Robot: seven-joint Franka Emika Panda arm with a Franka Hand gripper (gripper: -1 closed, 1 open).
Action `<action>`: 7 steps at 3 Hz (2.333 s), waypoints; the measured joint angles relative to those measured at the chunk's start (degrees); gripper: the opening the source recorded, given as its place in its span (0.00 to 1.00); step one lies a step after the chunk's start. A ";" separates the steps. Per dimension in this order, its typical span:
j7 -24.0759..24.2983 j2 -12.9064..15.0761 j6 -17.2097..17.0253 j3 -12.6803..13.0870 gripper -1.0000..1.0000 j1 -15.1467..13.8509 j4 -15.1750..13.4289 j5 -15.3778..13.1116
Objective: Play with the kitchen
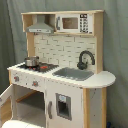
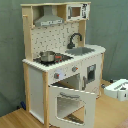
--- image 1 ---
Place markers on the black toy stovetop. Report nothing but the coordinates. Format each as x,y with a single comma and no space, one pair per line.
42,67

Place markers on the black toy faucet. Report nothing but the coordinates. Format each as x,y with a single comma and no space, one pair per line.
83,63

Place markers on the grey toy sink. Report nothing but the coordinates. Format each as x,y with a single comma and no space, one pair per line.
73,74

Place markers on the white oven door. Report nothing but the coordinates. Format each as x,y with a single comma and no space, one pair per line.
6,112

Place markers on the red stove knob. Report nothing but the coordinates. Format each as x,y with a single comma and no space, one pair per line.
35,83
16,78

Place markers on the small metal pot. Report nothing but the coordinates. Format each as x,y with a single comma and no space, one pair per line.
32,61

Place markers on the toy microwave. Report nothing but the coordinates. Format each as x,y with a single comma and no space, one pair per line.
74,23

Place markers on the white dishwasher door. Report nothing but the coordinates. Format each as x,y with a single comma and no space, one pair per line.
64,108

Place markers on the wooden toy kitchen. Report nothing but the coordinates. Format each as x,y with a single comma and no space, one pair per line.
29,103

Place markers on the silver range hood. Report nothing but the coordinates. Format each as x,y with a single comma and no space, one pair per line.
41,25

